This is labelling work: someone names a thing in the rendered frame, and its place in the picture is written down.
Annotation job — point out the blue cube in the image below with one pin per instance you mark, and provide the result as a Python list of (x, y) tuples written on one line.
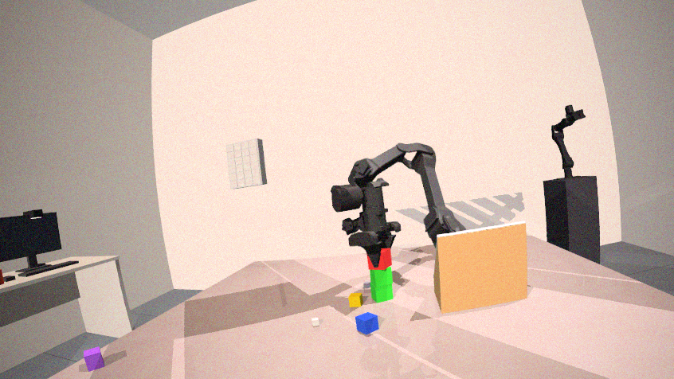
[(367, 323)]

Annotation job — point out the purple cube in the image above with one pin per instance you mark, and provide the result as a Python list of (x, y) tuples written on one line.
[(93, 359)]

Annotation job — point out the red block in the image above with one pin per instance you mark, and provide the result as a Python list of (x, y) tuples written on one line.
[(384, 261)]

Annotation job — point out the green block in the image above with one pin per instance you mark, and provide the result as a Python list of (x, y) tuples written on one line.
[(382, 293), (381, 277)]

